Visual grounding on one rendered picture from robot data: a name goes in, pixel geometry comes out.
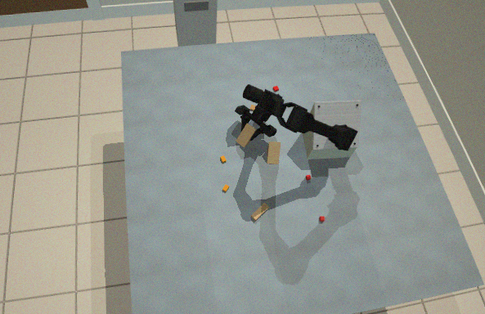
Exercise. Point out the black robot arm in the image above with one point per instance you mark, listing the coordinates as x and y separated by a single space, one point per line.
300 120

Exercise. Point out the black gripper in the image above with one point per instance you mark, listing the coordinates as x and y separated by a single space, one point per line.
258 117

